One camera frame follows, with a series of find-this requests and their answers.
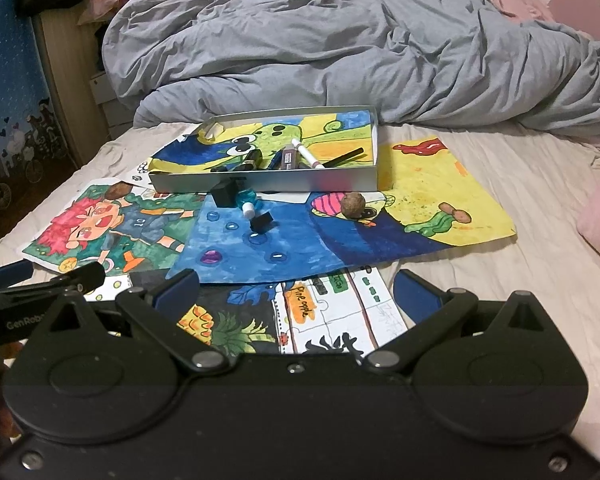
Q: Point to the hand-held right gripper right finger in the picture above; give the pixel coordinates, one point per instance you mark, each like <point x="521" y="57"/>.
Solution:
<point x="416" y="292"/>

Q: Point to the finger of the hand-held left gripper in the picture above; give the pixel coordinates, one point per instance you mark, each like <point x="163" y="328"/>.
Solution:
<point x="10" y="274"/>
<point x="72" y="280"/>

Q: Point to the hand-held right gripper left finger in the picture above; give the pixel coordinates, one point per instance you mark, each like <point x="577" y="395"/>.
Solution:
<point x="177" y="287"/>

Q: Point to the black cube sharpener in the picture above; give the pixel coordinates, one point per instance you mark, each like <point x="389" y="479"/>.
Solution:
<point x="225" y="193"/>

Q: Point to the small black cube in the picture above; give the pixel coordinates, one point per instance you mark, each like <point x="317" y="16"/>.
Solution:
<point x="262" y="222"/>

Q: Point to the brown walnut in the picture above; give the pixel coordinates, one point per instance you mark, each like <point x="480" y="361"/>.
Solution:
<point x="352" y="205"/>

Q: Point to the small teal bottle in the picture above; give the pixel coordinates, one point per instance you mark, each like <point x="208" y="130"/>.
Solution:
<point x="246" y="202"/>

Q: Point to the grey metal tin box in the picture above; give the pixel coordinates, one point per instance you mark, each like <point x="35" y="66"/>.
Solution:
<point x="280" y="180"/>

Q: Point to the blue pen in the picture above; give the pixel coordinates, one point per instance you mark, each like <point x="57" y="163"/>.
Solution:
<point x="274" y="160"/>

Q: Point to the purple marker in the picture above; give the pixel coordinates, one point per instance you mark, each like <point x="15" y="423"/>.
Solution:
<point x="287" y="157"/>

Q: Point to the white pink-tipped marker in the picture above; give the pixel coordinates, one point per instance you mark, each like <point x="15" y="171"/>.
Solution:
<point x="309" y="155"/>

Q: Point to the person's left hand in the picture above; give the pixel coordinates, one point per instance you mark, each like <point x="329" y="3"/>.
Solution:
<point x="9" y="349"/>

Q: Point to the red-haired boy drawing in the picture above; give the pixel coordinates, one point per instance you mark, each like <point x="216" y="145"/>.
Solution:
<point x="115" y="225"/>

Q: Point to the blue and yellow drawing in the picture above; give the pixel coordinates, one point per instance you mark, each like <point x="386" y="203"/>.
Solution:
<point x="420" y="200"/>

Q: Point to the black-and-white flower colouring sheet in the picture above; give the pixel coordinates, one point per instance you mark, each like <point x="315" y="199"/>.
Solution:
<point x="152" y="170"/>

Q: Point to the black binder clip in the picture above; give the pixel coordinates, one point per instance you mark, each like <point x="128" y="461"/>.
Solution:
<point x="252" y="157"/>

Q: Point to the black pen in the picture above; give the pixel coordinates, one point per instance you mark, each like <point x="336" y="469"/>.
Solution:
<point x="344" y="156"/>

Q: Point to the cream masking tape piece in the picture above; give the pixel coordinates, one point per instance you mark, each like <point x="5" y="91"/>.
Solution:
<point x="210" y="132"/>

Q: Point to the green frog drawing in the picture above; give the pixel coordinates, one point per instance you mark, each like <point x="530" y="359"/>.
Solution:
<point x="260" y="140"/>

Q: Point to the white nightstand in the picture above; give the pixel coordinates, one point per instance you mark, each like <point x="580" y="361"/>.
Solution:
<point x="112" y="105"/>

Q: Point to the blue printed curtain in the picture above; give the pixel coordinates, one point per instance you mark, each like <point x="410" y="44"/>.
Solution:
<point x="15" y="85"/>

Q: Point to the beige curved wooden board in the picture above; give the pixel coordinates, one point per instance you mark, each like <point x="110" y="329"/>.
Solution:
<point x="70" y="85"/>

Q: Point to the grey duvet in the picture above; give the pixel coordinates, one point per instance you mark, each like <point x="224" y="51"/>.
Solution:
<point x="360" y="45"/>

